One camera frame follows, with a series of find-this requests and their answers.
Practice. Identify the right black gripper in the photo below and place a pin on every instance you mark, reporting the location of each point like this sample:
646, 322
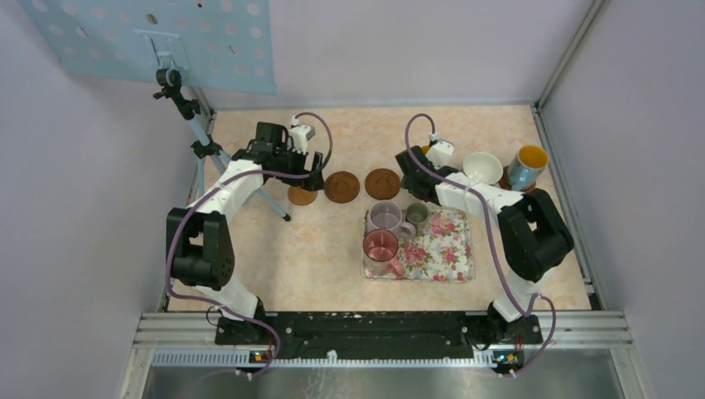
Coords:
406, 184

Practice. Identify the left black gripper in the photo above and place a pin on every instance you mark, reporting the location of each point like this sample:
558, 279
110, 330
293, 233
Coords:
313, 184

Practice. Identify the brown coaster two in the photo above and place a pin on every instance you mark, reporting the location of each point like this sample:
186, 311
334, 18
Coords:
382, 184

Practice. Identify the light brown small coaster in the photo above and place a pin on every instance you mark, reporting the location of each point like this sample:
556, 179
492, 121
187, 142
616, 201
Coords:
301, 197

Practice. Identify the white cup red handle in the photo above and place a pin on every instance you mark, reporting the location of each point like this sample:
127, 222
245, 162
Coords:
483, 168

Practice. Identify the pink mug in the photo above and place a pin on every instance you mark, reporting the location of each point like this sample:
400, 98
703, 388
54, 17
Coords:
380, 249

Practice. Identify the brown coaster one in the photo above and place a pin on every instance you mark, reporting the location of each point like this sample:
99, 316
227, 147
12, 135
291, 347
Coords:
342, 187

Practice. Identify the blue mug yellow inside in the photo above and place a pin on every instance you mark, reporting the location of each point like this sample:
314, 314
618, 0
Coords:
528, 164

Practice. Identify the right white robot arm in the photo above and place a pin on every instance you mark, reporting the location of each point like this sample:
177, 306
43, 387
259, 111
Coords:
526, 233

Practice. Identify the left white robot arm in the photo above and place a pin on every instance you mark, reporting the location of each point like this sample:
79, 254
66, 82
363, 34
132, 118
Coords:
200, 252

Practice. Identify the small grey-green cup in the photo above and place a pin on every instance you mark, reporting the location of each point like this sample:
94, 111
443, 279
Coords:
418, 215

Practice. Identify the brown coaster six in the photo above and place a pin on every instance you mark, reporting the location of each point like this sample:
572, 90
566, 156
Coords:
505, 184

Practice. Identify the lilac mug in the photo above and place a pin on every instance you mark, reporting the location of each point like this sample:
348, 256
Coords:
388, 216

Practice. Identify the floral tray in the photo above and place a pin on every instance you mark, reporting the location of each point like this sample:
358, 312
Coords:
442, 253

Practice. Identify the blue perforated board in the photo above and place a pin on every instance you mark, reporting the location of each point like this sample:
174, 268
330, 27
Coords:
222, 45

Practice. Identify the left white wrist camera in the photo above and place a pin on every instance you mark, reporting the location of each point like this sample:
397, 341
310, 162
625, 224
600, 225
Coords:
300, 134

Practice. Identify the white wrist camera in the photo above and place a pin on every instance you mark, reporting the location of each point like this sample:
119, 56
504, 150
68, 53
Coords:
300, 134
439, 151

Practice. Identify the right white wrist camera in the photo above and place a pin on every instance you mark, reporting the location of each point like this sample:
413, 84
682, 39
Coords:
439, 151

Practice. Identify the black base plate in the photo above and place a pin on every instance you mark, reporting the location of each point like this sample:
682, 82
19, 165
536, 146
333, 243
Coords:
372, 335

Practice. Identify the aluminium frame rail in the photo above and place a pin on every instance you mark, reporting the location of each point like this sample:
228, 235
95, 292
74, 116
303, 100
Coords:
187, 339

